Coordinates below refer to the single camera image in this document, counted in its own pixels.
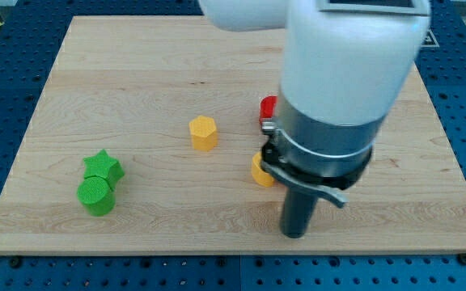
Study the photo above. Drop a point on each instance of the red star block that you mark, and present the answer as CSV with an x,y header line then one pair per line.
x,y
267,106

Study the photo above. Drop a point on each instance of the yellow hexagon block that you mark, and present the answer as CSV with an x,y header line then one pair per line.
x,y
204,133

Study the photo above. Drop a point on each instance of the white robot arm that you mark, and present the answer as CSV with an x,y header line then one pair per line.
x,y
344,63

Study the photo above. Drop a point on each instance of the green cylinder block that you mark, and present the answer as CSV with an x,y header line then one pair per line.
x,y
96,196

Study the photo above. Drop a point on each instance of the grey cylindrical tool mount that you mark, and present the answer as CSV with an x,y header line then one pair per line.
x,y
312,157

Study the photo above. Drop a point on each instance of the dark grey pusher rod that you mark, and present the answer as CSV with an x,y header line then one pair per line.
x,y
296,213

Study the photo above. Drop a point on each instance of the light wooden board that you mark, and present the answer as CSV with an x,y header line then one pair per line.
x,y
131,85

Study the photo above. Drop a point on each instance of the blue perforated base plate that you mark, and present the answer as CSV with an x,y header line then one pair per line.
x,y
29,41

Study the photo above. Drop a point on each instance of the yellow heart block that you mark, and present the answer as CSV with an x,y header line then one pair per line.
x,y
259,175

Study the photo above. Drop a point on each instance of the green star block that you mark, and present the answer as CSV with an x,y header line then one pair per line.
x,y
103,166

